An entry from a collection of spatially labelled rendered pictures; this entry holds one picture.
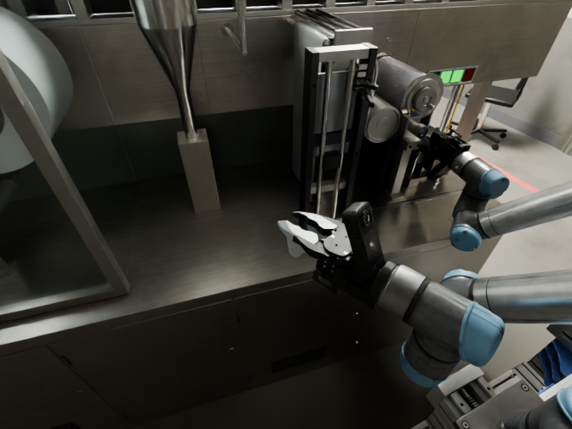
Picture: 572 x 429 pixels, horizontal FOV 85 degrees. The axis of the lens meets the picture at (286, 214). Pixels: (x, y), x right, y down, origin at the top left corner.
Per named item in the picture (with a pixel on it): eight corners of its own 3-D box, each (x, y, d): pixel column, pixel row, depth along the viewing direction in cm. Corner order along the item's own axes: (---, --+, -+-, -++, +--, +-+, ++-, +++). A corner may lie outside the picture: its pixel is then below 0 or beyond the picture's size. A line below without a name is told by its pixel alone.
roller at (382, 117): (364, 144, 103) (370, 109, 95) (334, 114, 121) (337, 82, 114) (396, 140, 106) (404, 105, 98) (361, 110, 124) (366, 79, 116)
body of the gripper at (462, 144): (450, 127, 102) (477, 145, 93) (442, 151, 108) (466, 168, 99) (431, 130, 100) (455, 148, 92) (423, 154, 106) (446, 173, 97)
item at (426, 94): (433, 82, 93) (440, 100, 98) (429, 80, 95) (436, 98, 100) (412, 100, 95) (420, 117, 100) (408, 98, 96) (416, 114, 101)
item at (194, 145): (188, 220, 107) (135, 31, 70) (185, 196, 117) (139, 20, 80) (228, 212, 110) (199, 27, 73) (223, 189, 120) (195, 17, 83)
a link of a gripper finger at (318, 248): (288, 246, 52) (335, 268, 49) (288, 239, 51) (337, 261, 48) (301, 232, 56) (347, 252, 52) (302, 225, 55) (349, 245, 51)
